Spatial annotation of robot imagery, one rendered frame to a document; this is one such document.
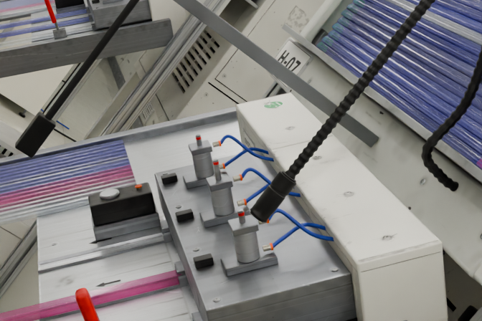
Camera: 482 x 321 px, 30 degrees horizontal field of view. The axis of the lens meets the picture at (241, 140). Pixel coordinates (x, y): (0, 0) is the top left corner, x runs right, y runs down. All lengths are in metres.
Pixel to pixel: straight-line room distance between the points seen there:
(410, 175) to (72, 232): 0.43
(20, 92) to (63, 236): 4.43
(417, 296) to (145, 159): 0.60
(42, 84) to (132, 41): 3.40
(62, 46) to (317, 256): 1.38
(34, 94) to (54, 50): 3.41
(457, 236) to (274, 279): 0.17
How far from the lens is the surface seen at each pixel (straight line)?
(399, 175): 0.97
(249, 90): 2.23
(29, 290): 2.36
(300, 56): 1.37
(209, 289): 0.83
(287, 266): 0.84
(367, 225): 0.85
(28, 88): 5.54
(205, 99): 2.22
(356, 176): 0.95
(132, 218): 1.09
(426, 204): 0.91
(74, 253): 1.08
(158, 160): 1.30
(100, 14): 2.17
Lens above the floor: 1.38
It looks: 7 degrees down
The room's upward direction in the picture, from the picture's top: 38 degrees clockwise
